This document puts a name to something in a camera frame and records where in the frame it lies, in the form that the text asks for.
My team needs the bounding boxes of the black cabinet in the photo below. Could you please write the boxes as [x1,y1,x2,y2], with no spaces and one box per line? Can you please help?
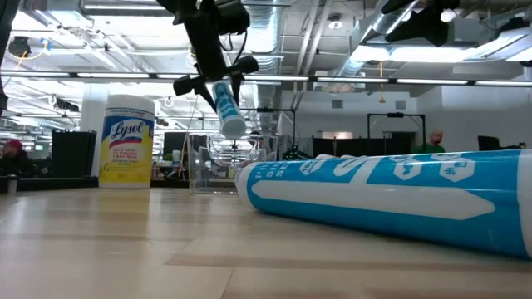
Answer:
[51,130,98,179]

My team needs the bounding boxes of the black computer monitor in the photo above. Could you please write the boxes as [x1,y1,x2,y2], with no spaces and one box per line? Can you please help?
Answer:
[476,135,502,152]

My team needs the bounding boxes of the clear plastic bin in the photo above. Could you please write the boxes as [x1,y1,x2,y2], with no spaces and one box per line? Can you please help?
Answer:
[186,132,279,196]

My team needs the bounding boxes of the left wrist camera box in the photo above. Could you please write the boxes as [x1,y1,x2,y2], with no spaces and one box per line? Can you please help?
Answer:
[214,0,252,36]

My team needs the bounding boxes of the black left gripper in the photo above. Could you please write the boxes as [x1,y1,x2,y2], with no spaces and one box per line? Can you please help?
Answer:
[172,12,260,113]

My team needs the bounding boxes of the person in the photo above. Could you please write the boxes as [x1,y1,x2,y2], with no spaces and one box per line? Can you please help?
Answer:
[0,138,37,179]
[411,130,446,155]

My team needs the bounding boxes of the blue white silicone tube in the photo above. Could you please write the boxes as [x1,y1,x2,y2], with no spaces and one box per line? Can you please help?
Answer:
[210,80,248,140]
[234,149,532,261]

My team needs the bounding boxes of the silver ventilation duct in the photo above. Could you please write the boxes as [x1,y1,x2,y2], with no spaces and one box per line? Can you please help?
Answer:
[247,0,286,135]

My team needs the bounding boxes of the black metal stand frame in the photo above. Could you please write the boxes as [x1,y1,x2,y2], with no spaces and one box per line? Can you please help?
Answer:
[367,111,427,157]

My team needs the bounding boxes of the Lysol wipes canister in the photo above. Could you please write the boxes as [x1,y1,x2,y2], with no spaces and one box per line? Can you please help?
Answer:
[97,94,156,190]

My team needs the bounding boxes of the yellow hanging cord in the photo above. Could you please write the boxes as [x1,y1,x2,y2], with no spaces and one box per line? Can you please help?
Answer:
[377,61,386,105]

